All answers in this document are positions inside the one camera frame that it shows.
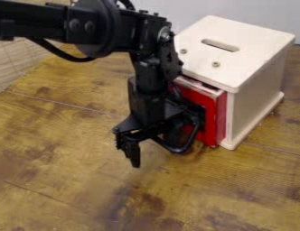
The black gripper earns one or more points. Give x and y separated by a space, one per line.
150 111

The black metal drawer handle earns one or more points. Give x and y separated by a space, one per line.
178 133

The red drawer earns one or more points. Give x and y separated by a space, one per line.
211 99

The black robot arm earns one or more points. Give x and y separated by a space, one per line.
88 30

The white wooden box cabinet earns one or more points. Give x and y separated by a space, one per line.
239 58

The woven mat at left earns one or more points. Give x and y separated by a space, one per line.
19 56

